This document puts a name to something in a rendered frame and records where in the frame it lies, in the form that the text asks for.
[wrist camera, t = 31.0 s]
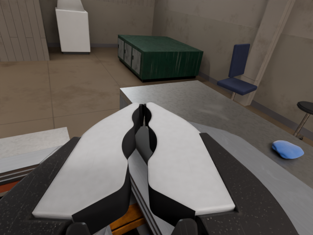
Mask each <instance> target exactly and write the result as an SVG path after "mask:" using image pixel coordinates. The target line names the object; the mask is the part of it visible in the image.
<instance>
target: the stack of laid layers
mask: <svg viewBox="0 0 313 235"><path fill-rule="evenodd" d="M38 165H40V164H36V165H33V166H28V167H24V168H20V169H16V170H12V171H8V172H4V173H0V185H3V184H6V183H10V182H14V181H17V180H21V179H23V178H24V177H25V176H26V175H28V174H29V173H30V172H31V171H32V170H34V169H35V168H36V167H37V166H38ZM130 180H131V192H132V194H133V196H134V198H135V200H136V202H137V204H138V206H139V208H140V210H141V212H142V214H143V216H144V218H145V220H146V223H147V225H148V227H149V229H150V231H151V233H152V235H162V233H161V231H160V229H159V227H158V226H157V224H156V222H155V220H154V218H153V216H152V214H151V212H150V210H149V209H148V207H147V205H146V203H145V201H144V199H143V197H142V195H141V193H140V192H139V190H138V188H137V186H136V184H135V182H134V180H133V178H132V176H131V175H130ZM107 229H108V232H109V235H112V232H111V229H110V226H109V225H108V226H107Z"/></svg>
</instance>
